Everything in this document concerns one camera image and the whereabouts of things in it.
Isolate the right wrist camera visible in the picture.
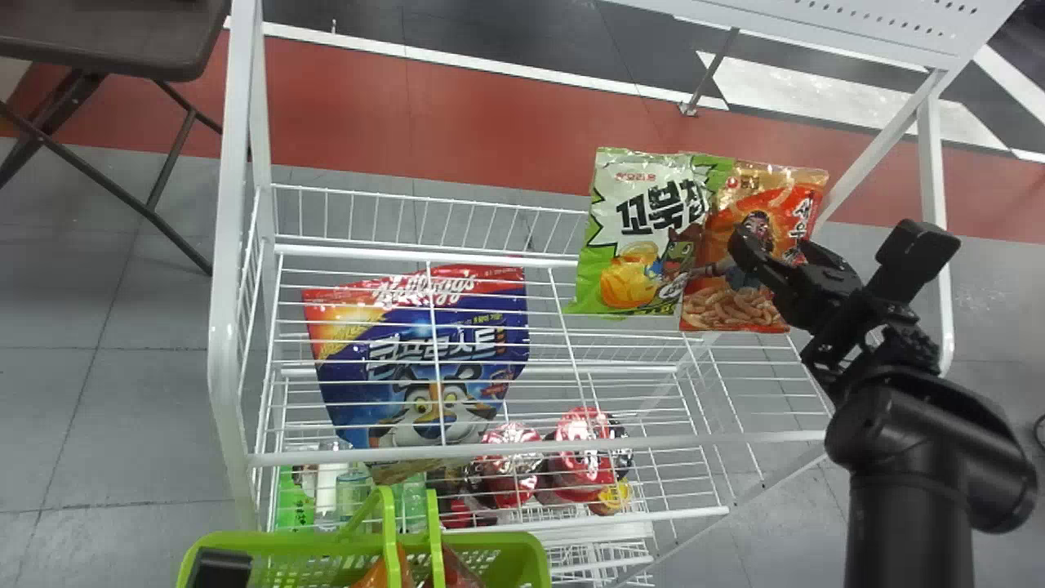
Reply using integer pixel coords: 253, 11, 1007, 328
865, 218, 963, 309

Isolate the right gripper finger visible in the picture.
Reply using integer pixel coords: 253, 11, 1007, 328
735, 255, 788, 308
727, 222, 809, 269

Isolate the dark side table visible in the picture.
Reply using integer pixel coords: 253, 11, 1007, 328
0, 0, 233, 276

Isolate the green basket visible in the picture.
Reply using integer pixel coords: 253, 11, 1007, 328
175, 485, 553, 588

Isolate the green bottle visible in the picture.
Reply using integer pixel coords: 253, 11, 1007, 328
276, 467, 316, 532

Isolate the red noodle cup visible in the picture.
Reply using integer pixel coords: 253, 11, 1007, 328
472, 422, 545, 509
545, 406, 635, 506

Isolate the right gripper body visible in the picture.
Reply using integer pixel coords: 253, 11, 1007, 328
769, 242, 869, 336

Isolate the green snack packet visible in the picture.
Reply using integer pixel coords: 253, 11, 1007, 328
563, 147, 737, 319

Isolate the orange snack packet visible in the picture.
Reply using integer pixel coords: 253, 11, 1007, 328
678, 158, 830, 335
349, 541, 415, 588

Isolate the white bottle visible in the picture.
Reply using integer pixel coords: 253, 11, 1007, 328
314, 462, 350, 524

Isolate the blue cereal bag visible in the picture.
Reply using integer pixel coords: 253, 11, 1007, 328
301, 265, 531, 468

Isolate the white wire rack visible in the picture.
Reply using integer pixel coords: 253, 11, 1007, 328
207, 0, 1026, 588

